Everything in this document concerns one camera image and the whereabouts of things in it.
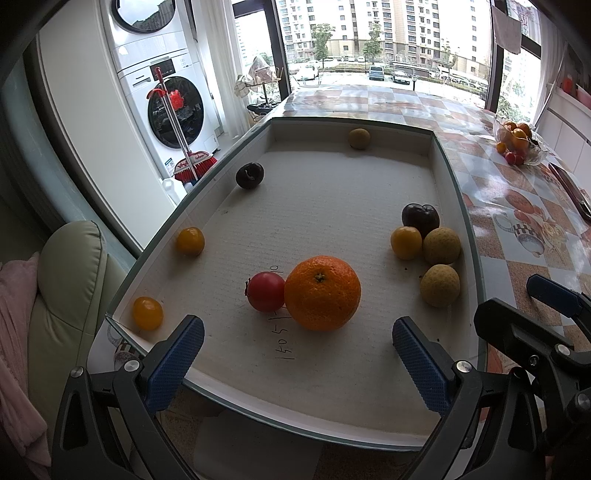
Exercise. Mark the hanging grey cloth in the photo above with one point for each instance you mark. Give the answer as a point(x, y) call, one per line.
point(508, 32)

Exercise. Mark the pale green leather sofa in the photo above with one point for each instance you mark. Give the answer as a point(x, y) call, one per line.
point(69, 286)

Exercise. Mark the orange cherry tomato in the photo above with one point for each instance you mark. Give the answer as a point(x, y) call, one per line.
point(501, 147)

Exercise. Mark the glass bowl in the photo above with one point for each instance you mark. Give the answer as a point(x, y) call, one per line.
point(536, 154)

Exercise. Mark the tall white cabinet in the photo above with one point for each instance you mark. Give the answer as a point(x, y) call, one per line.
point(92, 115)

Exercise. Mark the small mandarin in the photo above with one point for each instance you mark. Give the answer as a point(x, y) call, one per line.
point(519, 137)
point(525, 128)
point(510, 125)

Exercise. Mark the yellow tomato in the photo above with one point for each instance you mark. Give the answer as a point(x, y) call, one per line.
point(190, 241)
point(147, 314)
point(406, 242)

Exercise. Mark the black phone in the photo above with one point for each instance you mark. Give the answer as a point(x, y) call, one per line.
point(572, 184)

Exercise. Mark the red broom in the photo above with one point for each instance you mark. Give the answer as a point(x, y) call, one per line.
point(194, 162)

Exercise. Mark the white shallow tray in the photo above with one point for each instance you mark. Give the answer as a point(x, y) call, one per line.
point(332, 207)

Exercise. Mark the white plastic jug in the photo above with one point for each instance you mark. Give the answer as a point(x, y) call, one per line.
point(171, 189)

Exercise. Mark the red container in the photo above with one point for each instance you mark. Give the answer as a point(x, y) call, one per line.
point(567, 84)

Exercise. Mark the white parked car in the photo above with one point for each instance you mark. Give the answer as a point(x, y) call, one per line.
point(307, 71)

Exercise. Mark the pink blanket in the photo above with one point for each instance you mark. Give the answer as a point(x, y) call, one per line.
point(18, 332)

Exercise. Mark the white curtain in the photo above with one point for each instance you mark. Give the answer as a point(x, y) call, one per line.
point(221, 60)

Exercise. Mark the white washing machine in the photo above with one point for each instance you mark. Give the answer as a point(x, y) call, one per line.
point(138, 92)

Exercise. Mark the dark parked van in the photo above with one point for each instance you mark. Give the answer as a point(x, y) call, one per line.
point(376, 73)

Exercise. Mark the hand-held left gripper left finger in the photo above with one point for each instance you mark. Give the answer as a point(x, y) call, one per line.
point(178, 360)

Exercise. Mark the tan longan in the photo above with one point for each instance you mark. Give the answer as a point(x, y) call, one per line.
point(359, 138)
point(443, 246)
point(439, 285)

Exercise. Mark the dark plum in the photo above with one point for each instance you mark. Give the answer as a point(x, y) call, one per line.
point(250, 175)
point(420, 217)

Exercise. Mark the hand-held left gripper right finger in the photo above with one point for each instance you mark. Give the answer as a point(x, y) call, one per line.
point(418, 364)

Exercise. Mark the white side cabinet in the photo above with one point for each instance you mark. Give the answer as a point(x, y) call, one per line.
point(568, 124)

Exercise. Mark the red cherry tomato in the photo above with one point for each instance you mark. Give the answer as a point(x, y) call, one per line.
point(509, 157)
point(520, 159)

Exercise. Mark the dark parked car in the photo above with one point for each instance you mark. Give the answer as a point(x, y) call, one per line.
point(401, 76)

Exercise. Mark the white tumble dryer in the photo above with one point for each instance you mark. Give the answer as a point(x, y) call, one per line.
point(152, 44)

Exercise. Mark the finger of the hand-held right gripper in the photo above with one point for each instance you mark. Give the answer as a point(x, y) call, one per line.
point(508, 323)
point(554, 293)

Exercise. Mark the large orange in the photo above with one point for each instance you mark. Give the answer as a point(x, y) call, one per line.
point(322, 293)

